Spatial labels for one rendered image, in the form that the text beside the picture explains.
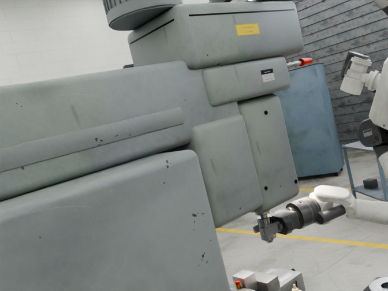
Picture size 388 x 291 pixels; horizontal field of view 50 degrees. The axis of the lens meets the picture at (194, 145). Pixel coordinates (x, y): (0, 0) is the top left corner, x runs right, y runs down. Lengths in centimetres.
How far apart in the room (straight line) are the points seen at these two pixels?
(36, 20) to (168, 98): 740
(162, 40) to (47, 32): 726
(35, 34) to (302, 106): 484
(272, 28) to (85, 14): 761
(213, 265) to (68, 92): 45
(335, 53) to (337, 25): 57
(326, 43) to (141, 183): 915
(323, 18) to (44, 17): 570
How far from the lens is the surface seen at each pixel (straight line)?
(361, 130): 159
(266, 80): 120
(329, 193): 141
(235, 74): 111
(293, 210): 136
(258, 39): 119
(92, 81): 88
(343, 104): 975
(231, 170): 106
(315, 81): 721
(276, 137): 122
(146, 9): 104
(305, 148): 740
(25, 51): 806
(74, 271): 73
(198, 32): 105
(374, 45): 929
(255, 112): 117
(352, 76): 144
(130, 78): 93
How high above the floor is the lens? 163
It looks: 5 degrees down
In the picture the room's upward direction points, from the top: 14 degrees counter-clockwise
